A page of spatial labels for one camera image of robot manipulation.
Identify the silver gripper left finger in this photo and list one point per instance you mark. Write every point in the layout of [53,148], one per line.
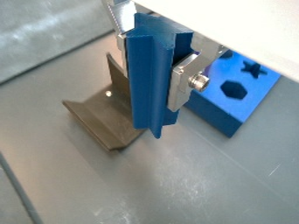
[121,12]

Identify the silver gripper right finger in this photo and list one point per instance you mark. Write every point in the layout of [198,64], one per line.
[189,71]

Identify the blue star-shaped peg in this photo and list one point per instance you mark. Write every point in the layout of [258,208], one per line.
[157,44]

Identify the blue shape-sorting board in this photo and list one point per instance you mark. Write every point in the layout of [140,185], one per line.
[240,84]

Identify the dark metal angle bracket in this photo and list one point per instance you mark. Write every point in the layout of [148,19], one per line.
[105,114]

